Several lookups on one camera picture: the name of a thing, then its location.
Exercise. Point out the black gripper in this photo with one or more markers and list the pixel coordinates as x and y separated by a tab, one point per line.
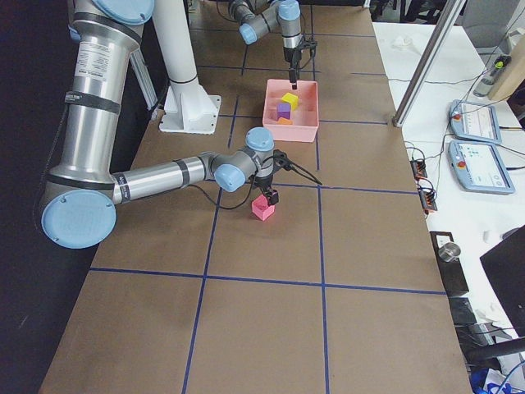
292	57
262	182

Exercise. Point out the red foam block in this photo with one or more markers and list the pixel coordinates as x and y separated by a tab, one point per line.
261	208

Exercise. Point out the yellow foam block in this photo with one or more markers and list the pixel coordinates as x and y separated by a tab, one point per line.
291	99

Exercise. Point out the purple foam block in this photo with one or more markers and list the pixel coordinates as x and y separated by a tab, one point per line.
283	110

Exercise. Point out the orange foam block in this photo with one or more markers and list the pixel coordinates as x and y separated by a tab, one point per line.
284	121

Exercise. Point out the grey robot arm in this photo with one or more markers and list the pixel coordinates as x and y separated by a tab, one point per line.
259	18
78	206

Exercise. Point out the pink plastic bin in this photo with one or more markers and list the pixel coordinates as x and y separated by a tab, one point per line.
305	117

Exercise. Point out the orange black connector upper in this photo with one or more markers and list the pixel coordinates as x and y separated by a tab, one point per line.
419	168

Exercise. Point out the orange black connector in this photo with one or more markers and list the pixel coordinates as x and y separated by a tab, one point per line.
419	168
427	198

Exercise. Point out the orange black connector lower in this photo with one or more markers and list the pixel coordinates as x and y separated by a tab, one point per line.
427	198

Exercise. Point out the metal cup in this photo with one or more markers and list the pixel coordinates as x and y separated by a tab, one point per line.
448	252

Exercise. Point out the upper teach pendant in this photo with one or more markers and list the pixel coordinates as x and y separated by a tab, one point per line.
474	121

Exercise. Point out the teach pendant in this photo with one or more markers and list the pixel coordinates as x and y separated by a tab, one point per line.
479	167
474	121

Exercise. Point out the lower teach pendant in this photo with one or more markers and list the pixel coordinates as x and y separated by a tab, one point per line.
479	167

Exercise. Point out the wooden board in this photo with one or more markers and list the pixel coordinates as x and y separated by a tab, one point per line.
512	76

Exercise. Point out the black monitor corner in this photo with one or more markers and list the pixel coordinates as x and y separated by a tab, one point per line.
504	268

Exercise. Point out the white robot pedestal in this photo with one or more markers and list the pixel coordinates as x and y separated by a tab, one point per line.
188	107

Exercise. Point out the aluminium frame post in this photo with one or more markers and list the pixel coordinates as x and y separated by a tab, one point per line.
443	26

